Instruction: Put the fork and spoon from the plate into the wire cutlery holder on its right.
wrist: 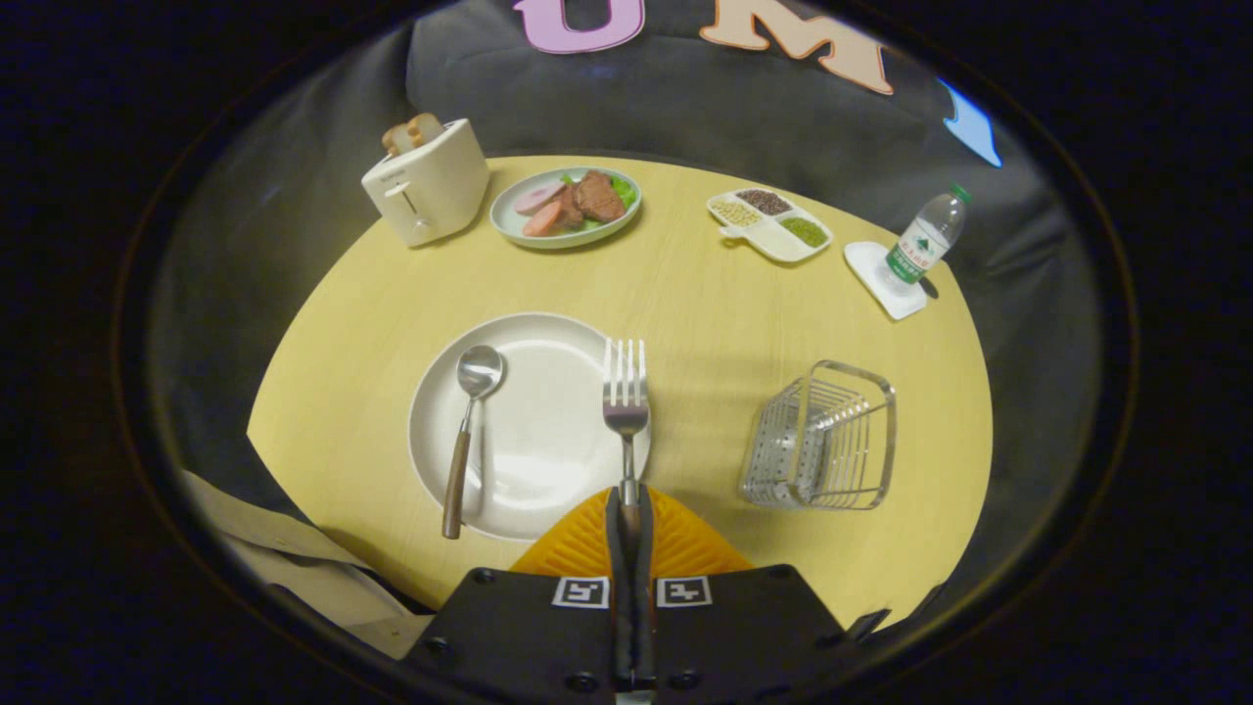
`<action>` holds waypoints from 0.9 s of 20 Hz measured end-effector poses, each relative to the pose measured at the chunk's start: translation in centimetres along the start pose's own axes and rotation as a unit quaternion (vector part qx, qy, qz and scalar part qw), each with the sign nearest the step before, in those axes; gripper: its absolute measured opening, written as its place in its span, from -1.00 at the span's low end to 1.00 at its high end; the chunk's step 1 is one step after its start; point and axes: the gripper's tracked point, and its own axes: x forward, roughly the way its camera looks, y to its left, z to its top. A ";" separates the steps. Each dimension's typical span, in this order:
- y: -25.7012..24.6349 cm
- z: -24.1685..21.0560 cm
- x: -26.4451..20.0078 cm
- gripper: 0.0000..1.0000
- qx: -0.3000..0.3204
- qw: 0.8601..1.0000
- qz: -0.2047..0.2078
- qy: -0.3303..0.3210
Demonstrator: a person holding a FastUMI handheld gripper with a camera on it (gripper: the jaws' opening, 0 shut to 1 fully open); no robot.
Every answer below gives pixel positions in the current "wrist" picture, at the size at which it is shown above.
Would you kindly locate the red sausage piece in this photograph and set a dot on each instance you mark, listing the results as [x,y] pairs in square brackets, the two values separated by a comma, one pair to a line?
[541,221]

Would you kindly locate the white divided grain dish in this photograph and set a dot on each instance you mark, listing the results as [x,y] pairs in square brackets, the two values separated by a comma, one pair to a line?
[773,240]

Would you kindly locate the pink ham slice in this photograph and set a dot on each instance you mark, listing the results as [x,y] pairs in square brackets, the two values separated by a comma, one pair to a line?
[538,196]

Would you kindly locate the silver fork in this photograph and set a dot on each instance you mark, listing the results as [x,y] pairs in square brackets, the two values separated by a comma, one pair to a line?
[626,411]

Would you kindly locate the white square coaster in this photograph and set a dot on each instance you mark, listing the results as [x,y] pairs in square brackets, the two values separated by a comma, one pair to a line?
[871,269]

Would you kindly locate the pale green food plate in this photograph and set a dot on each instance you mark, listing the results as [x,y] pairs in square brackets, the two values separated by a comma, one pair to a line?
[514,227]

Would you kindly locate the round white plate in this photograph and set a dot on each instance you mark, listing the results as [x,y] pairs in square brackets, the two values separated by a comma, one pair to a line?
[538,431]

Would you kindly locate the brown meat piece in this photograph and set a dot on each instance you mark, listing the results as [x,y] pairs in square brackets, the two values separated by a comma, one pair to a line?
[597,199]

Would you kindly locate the white toaster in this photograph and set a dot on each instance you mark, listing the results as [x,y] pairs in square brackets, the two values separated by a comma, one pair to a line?
[431,191]

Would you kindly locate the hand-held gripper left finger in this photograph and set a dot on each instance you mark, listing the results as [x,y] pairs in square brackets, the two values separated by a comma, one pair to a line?
[617,587]

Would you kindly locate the green lettuce leaf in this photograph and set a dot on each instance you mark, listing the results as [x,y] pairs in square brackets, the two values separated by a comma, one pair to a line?
[624,191]

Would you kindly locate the person's beige clothing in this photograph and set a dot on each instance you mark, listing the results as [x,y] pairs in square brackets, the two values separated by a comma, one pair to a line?
[294,558]

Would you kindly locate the clear plastic water bottle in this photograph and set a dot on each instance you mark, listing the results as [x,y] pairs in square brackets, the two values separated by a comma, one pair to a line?
[925,240]

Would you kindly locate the brown toast slice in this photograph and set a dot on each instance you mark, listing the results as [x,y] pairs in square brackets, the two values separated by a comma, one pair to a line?
[428,127]
[396,139]

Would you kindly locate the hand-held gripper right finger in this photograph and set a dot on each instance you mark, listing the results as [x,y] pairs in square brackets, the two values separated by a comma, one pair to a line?
[644,597]

